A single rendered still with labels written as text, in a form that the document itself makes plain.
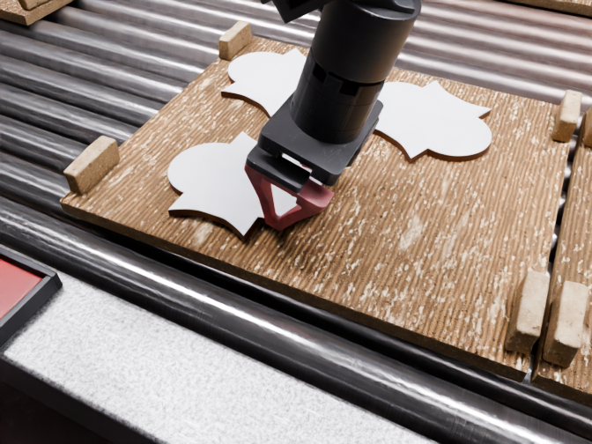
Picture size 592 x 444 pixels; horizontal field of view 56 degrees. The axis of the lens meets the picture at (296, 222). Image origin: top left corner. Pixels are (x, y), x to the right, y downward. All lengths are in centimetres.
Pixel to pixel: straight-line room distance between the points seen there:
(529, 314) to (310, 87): 21
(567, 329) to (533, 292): 3
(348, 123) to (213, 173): 17
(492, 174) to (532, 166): 4
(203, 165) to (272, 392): 23
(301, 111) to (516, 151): 27
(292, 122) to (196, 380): 20
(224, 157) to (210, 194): 5
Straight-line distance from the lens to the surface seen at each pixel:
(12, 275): 50
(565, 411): 45
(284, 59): 68
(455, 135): 58
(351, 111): 39
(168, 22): 86
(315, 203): 40
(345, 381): 42
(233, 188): 49
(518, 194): 54
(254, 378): 41
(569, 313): 43
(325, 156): 39
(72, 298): 49
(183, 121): 60
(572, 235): 52
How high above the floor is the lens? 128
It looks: 45 degrees down
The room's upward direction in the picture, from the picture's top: straight up
